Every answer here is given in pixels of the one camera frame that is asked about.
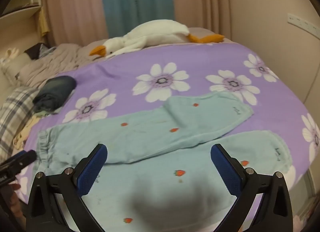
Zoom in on grey plaid cloth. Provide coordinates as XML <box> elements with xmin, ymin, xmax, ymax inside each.
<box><xmin>0</xmin><ymin>87</ymin><xmax>40</xmax><ymax>152</ymax></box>

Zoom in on black cloth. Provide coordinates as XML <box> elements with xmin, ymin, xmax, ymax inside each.
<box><xmin>24</xmin><ymin>43</ymin><xmax>49</xmax><ymax>60</ymax></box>

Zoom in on white goose plush toy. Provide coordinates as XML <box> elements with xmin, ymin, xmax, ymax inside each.
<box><xmin>89</xmin><ymin>19</ymin><xmax>225</xmax><ymax>59</ymax></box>

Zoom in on cream printed bedsheet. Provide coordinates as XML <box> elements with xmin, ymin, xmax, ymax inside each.
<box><xmin>14</xmin><ymin>118</ymin><xmax>39</xmax><ymax>152</ymax></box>

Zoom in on purple floral blanket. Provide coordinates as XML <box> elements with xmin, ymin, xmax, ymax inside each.
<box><xmin>19</xmin><ymin>42</ymin><xmax>320</xmax><ymax>232</ymax></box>

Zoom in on yellow cloth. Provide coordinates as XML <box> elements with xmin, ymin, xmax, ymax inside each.
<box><xmin>39</xmin><ymin>12</ymin><xmax>50</xmax><ymax>37</ymax></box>

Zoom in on white shelf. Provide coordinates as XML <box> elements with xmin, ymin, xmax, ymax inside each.
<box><xmin>0</xmin><ymin>0</ymin><xmax>47</xmax><ymax>45</ymax></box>

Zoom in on light green strawberry print pants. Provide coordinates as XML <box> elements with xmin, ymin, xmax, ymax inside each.
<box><xmin>36</xmin><ymin>91</ymin><xmax>293</xmax><ymax>232</ymax></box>

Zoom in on white wall socket strip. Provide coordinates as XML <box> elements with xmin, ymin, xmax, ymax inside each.
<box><xmin>287</xmin><ymin>13</ymin><xmax>320</xmax><ymax>39</ymax></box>

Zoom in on folded dark blue jeans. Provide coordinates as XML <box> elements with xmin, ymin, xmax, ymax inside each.
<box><xmin>32</xmin><ymin>76</ymin><xmax>77</xmax><ymax>113</ymax></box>

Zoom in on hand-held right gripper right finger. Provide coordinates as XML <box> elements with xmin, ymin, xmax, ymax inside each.
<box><xmin>210</xmin><ymin>144</ymin><xmax>293</xmax><ymax>232</ymax></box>

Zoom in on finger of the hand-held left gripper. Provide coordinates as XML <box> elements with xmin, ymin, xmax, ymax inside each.
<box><xmin>0</xmin><ymin>150</ymin><xmax>37</xmax><ymax>185</ymax></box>

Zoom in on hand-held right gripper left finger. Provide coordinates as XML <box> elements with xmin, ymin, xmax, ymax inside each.
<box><xmin>26</xmin><ymin>143</ymin><xmax>108</xmax><ymax>232</ymax></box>

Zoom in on beige quilt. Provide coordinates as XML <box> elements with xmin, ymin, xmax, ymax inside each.
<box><xmin>19</xmin><ymin>43</ymin><xmax>105</xmax><ymax>89</ymax></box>

